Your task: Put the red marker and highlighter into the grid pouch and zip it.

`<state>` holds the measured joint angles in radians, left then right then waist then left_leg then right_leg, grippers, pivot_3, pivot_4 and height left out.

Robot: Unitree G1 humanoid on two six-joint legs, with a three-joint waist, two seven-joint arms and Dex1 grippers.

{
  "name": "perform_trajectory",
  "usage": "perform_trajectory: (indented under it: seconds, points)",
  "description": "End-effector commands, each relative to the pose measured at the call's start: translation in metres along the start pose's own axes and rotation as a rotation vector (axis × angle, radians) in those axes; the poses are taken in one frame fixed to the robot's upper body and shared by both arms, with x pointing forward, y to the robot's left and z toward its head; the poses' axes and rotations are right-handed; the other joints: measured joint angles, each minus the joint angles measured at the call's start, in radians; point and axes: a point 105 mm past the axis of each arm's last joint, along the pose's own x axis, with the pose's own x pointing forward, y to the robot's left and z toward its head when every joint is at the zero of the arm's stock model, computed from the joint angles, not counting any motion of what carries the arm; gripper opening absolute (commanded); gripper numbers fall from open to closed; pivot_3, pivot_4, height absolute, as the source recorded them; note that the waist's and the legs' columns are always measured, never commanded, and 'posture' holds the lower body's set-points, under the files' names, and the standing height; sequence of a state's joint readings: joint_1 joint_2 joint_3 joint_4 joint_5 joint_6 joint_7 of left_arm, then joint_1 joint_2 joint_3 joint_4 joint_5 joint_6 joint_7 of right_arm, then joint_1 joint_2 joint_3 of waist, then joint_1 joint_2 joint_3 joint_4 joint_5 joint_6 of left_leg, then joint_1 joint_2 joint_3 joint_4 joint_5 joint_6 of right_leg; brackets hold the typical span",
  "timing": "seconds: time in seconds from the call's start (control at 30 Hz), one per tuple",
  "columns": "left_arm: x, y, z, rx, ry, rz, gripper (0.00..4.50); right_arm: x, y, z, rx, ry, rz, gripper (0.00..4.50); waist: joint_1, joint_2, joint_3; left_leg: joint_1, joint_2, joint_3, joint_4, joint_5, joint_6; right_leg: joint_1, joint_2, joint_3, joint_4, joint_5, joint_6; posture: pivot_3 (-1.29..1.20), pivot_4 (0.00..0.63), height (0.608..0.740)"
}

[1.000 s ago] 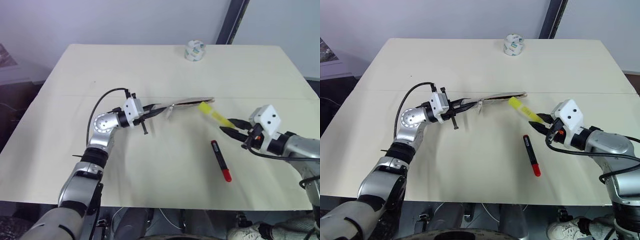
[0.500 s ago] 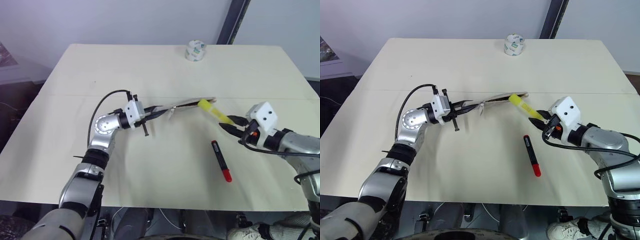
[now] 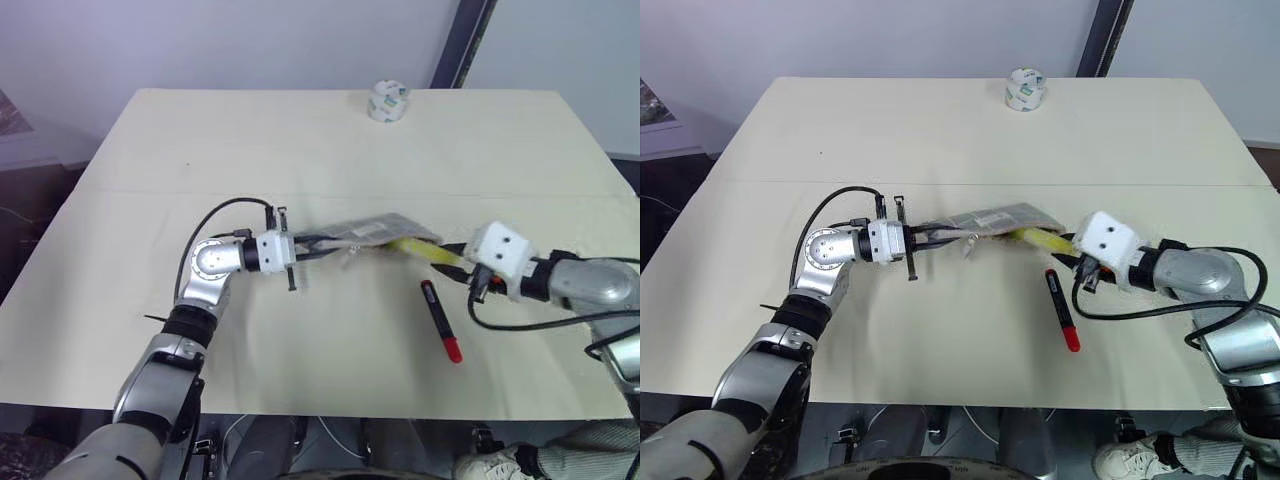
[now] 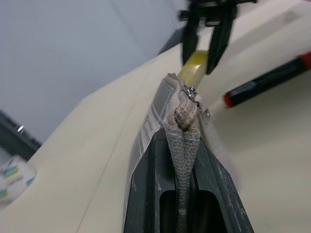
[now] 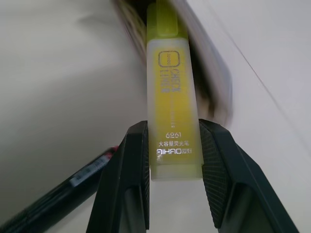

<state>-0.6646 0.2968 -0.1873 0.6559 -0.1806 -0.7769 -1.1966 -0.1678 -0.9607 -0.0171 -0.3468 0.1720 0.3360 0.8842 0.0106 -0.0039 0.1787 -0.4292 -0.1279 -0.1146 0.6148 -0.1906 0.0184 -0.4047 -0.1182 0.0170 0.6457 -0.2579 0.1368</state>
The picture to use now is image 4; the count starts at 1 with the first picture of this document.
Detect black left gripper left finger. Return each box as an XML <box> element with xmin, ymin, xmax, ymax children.
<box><xmin>123</xmin><ymin>132</ymin><xmax>181</xmax><ymax>233</ymax></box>

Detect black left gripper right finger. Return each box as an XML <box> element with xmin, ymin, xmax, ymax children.
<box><xmin>186</xmin><ymin>135</ymin><xmax>256</xmax><ymax>233</ymax></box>

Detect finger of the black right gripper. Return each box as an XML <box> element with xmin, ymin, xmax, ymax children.
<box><xmin>180</xmin><ymin>14</ymin><xmax>202</xmax><ymax>68</ymax></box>
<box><xmin>206</xmin><ymin>6</ymin><xmax>238</xmax><ymax>76</ymax></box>

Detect yellow highlighter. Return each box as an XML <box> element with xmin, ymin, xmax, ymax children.
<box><xmin>178</xmin><ymin>50</ymin><xmax>210</xmax><ymax>90</ymax></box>

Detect black marker with red cap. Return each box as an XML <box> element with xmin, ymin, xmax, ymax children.
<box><xmin>222</xmin><ymin>50</ymin><xmax>311</xmax><ymax>109</ymax></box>

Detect white printed tape roll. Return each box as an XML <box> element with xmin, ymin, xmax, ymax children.
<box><xmin>0</xmin><ymin>155</ymin><xmax>38</xmax><ymax>203</ymax></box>

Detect dark ribbed box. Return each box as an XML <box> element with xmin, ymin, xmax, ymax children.
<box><xmin>0</xmin><ymin>110</ymin><xmax>42</xmax><ymax>163</ymax></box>

